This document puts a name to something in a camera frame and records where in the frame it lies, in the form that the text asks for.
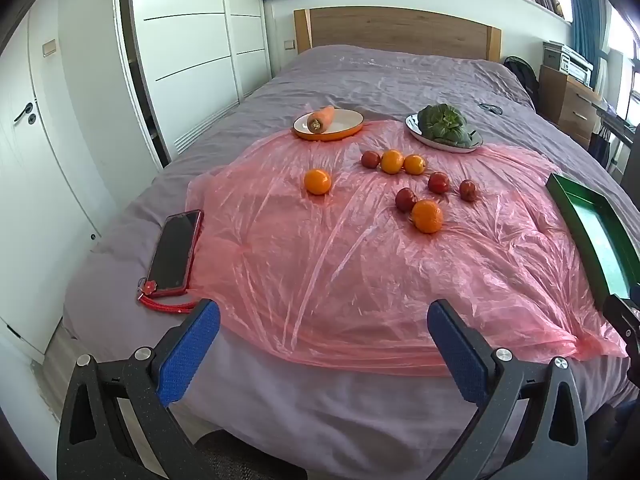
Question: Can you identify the wooden nightstand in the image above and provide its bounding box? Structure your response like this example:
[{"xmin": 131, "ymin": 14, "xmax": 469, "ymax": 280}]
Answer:
[{"xmin": 537, "ymin": 65, "xmax": 603, "ymax": 148}]

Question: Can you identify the white wardrobe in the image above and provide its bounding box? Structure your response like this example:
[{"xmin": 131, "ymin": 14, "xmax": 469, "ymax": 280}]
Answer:
[{"xmin": 115, "ymin": 0, "xmax": 273, "ymax": 166}]

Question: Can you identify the black backpack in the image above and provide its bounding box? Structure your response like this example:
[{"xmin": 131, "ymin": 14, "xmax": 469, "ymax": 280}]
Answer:
[{"xmin": 502, "ymin": 55, "xmax": 540, "ymax": 106}]

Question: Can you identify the green leafy vegetable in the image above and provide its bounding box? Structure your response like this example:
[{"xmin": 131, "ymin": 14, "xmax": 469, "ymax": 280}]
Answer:
[{"xmin": 417, "ymin": 103, "xmax": 473, "ymax": 148}]

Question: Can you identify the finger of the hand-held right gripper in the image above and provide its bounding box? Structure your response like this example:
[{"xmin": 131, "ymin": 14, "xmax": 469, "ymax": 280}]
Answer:
[{"xmin": 602, "ymin": 295, "xmax": 640, "ymax": 361}]

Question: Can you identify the carrot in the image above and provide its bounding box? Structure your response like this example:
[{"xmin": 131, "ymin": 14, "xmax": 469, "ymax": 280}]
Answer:
[{"xmin": 306, "ymin": 105, "xmax": 336, "ymax": 135}]

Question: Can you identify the green tray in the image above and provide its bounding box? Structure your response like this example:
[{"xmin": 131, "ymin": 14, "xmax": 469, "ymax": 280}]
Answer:
[{"xmin": 545, "ymin": 172, "xmax": 640, "ymax": 311}]

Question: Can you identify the black bag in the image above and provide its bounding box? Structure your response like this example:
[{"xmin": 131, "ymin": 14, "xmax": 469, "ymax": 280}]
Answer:
[{"xmin": 590, "ymin": 127, "xmax": 613, "ymax": 166}]

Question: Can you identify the cluttered desk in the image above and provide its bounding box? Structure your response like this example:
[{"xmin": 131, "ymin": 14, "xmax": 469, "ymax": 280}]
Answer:
[{"xmin": 592, "ymin": 95, "xmax": 640, "ymax": 161}]

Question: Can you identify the pink plastic sheet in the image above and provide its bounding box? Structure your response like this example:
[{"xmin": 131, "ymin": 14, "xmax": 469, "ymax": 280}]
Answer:
[{"xmin": 187, "ymin": 120, "xmax": 631, "ymax": 378}]

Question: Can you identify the white round plate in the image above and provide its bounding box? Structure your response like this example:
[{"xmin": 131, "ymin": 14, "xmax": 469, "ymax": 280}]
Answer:
[{"xmin": 405, "ymin": 112, "xmax": 485, "ymax": 153}]

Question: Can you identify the white door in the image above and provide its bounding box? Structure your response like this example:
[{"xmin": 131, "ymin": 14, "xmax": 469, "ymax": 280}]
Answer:
[{"xmin": 0, "ymin": 5, "xmax": 106, "ymax": 356}]

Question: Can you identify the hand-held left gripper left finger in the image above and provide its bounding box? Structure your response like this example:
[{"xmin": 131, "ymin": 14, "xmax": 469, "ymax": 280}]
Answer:
[{"xmin": 56, "ymin": 299, "xmax": 222, "ymax": 480}]

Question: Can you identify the smartphone in red case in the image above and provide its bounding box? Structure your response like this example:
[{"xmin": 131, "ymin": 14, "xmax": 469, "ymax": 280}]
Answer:
[{"xmin": 145, "ymin": 209, "xmax": 205, "ymax": 296}]

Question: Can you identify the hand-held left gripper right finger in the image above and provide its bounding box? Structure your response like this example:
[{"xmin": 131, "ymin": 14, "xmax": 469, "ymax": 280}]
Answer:
[{"xmin": 426, "ymin": 299, "xmax": 588, "ymax": 480}]

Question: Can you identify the black office chair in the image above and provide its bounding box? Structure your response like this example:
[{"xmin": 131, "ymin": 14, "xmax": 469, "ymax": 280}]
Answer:
[{"xmin": 192, "ymin": 430, "xmax": 308, "ymax": 480}]

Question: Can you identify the printer on nightstand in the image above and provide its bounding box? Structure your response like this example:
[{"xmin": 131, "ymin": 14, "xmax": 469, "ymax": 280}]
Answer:
[{"xmin": 542, "ymin": 41, "xmax": 596, "ymax": 83}]

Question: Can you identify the red phone lanyard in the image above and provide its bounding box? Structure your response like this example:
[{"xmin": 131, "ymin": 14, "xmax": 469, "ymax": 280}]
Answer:
[{"xmin": 134, "ymin": 280, "xmax": 198, "ymax": 316}]

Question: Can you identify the teal curtain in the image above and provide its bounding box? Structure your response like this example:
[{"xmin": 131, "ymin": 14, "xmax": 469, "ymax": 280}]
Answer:
[{"xmin": 567, "ymin": 0, "xmax": 608, "ymax": 61}]

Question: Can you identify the bed with purple blanket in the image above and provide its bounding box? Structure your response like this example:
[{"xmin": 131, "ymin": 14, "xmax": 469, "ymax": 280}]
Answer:
[{"xmin": 62, "ymin": 7, "xmax": 640, "ymax": 466}]

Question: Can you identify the orange oval dish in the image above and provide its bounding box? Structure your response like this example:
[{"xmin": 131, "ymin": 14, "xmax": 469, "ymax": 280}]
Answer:
[{"xmin": 292, "ymin": 108, "xmax": 365, "ymax": 142}]

